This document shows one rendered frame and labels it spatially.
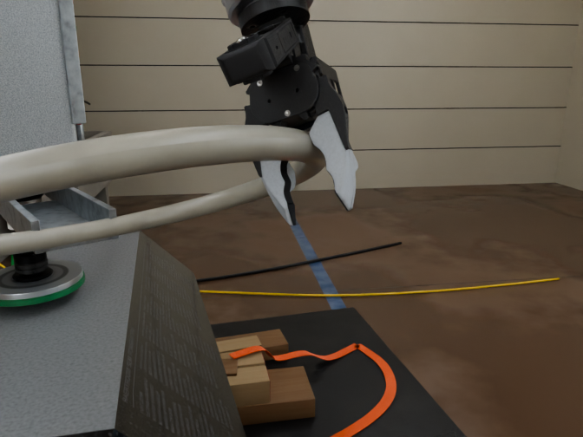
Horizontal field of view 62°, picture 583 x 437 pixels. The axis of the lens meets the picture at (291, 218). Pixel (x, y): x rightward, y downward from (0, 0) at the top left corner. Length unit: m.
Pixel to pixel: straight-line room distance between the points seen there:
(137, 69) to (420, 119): 3.43
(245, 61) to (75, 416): 0.63
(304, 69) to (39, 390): 0.70
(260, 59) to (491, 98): 6.50
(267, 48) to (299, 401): 1.78
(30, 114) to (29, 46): 0.13
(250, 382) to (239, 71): 1.68
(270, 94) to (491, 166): 6.55
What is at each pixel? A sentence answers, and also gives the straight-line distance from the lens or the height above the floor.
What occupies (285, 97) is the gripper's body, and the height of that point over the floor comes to 1.31.
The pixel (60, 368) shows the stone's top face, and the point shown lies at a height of 0.83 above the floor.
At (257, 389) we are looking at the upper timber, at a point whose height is 0.17.
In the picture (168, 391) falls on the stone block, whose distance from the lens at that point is 1.02.
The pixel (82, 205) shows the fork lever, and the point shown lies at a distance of 0.95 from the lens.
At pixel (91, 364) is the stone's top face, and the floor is 0.83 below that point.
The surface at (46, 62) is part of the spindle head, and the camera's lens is 1.13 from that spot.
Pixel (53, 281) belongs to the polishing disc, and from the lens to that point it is 1.24.
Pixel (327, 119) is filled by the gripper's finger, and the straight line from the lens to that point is 0.46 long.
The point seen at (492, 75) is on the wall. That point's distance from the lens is 6.84.
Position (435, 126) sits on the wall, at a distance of 6.55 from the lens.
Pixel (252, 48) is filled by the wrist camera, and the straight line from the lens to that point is 0.40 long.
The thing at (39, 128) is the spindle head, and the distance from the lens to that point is 1.13.
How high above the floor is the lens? 1.32
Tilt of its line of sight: 16 degrees down
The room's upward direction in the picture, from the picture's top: straight up
